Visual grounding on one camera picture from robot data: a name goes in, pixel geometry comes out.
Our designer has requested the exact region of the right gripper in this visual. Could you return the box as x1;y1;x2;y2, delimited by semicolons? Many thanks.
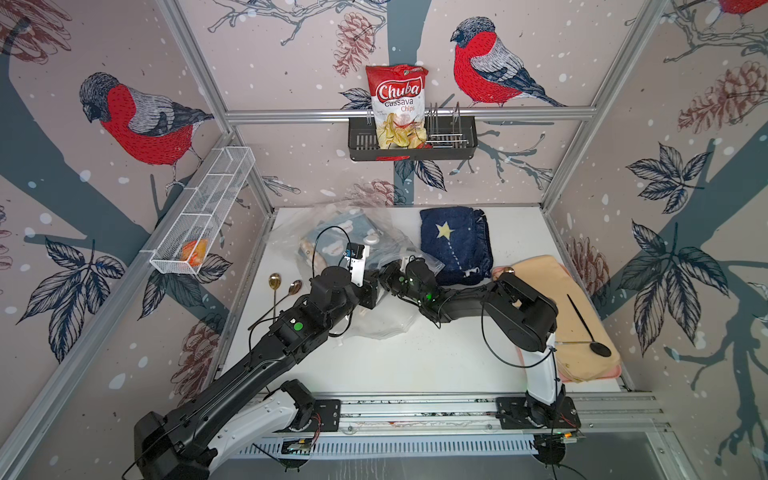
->
377;264;425;309

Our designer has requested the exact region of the clear plastic vacuum bag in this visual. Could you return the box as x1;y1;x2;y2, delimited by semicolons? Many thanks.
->
269;200;444;340

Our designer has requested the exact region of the navy star blanket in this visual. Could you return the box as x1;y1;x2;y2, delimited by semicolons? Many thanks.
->
420;206;493;286

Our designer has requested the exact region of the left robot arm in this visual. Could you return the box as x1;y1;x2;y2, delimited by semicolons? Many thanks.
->
134;266;378;479

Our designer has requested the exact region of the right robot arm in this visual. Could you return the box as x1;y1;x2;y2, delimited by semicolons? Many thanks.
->
377;258;565;430

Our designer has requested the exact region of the light blue bear blanket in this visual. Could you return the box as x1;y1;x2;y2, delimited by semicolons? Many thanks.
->
298;210;384;272

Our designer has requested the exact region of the red Chuba chips bag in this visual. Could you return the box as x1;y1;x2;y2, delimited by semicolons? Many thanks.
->
366;64;428;150

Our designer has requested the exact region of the copper spoon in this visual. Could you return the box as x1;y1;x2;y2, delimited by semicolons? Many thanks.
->
273;279;303;309

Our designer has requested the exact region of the gold spoon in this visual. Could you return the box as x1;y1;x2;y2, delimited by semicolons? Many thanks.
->
268;272;282;317

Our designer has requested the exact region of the orange item in basket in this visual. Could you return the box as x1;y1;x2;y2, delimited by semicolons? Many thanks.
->
179;238;208;268

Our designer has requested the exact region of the beige pink cutting board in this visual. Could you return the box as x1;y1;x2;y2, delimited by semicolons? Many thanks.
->
492;255;622;383

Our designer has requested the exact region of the black spoon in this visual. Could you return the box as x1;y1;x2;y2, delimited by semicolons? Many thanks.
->
567;295;612;358

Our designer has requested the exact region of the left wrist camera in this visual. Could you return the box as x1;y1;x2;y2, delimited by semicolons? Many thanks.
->
345;242;370;287

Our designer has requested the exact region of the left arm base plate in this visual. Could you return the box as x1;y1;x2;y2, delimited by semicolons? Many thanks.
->
299;399;341;433

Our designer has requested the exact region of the black wall shelf basket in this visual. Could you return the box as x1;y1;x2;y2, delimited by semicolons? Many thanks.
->
348;116;478;161

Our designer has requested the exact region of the metal dish rack wire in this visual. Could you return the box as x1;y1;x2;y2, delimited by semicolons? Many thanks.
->
424;100;463;149

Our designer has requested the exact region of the white mesh wall basket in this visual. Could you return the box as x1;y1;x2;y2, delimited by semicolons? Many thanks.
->
150;146;255;275

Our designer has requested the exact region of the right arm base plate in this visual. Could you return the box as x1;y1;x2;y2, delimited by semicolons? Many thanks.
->
495;396;581;430

